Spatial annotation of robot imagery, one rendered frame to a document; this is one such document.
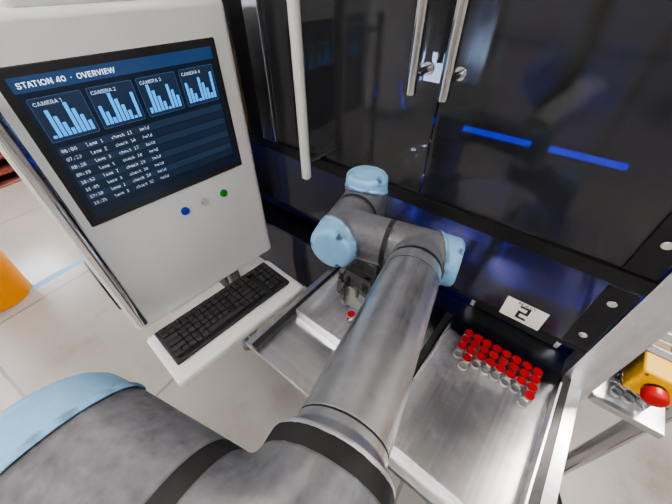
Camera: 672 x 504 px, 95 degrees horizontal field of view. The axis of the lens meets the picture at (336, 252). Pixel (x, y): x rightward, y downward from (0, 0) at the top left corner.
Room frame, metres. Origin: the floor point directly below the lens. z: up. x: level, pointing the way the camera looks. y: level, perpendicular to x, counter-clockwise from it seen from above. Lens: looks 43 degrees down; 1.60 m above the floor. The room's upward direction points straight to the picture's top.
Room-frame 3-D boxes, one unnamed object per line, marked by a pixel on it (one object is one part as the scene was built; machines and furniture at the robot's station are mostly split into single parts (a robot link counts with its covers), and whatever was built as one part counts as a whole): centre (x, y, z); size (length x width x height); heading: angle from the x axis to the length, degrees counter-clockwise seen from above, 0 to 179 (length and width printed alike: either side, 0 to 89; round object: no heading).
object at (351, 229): (0.39, -0.03, 1.28); 0.11 x 0.11 x 0.08; 65
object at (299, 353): (0.40, -0.19, 0.87); 0.70 x 0.48 x 0.02; 51
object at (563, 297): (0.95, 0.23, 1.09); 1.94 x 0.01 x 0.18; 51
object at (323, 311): (0.56, -0.10, 0.90); 0.34 x 0.26 x 0.04; 141
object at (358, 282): (0.48, -0.06, 1.12); 0.09 x 0.08 x 0.12; 51
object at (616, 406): (0.31, -0.67, 0.87); 0.14 x 0.13 x 0.02; 141
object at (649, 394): (0.25, -0.60, 0.99); 0.04 x 0.04 x 0.04; 51
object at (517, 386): (0.34, -0.36, 0.90); 0.18 x 0.02 x 0.05; 50
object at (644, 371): (0.28, -0.63, 0.99); 0.08 x 0.07 x 0.07; 141
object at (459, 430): (0.26, -0.29, 0.90); 0.34 x 0.26 x 0.04; 140
